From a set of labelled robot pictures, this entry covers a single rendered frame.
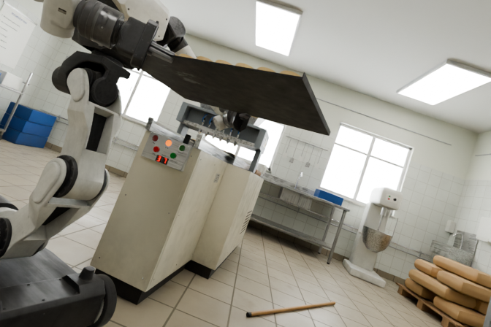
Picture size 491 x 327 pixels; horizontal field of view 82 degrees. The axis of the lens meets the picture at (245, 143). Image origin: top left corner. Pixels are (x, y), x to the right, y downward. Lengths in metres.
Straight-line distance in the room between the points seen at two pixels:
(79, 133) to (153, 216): 0.64
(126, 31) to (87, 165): 0.53
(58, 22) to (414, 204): 5.74
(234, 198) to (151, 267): 0.82
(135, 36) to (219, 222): 1.65
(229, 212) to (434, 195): 4.58
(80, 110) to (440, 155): 5.84
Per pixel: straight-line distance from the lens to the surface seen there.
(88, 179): 1.11
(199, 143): 1.47
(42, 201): 1.13
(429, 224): 6.11
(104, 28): 0.74
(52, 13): 0.79
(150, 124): 1.60
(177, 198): 1.52
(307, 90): 0.62
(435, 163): 6.17
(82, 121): 1.12
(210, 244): 2.21
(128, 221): 1.64
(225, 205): 2.16
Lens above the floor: 0.79
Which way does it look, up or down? 6 degrees up
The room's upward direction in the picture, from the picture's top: 21 degrees clockwise
